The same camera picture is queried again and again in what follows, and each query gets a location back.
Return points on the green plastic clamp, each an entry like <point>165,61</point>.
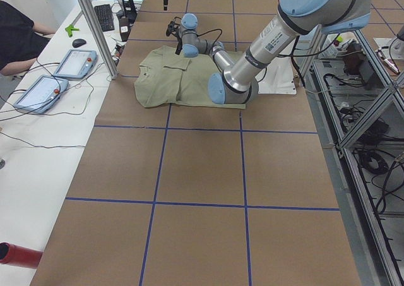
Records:
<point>70,29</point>

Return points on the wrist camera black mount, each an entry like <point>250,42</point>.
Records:
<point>172,28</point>

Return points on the aluminium frame post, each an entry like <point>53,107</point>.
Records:
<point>98,35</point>

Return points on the black keyboard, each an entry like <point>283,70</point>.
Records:
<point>105,17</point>

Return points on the blue teach pendant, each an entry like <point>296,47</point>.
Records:
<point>76,64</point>
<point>41,95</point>

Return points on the black power box with label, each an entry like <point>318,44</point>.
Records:
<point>124,28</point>

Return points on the olive green long-sleeve shirt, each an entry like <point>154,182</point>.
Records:
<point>166,78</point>

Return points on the red cylinder bottle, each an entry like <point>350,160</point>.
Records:
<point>19,256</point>

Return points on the white mast base plate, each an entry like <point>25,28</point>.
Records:
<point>277,78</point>

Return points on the brown paper table cover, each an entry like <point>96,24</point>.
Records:
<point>178,195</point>

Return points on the near blue teach pendant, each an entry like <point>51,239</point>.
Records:
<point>41,95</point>

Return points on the far blue teach pendant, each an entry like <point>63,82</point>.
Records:
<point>76,64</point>

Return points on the black computer mouse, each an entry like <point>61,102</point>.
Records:
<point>76,43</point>

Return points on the seated person in black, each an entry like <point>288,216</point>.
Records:
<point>22,40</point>

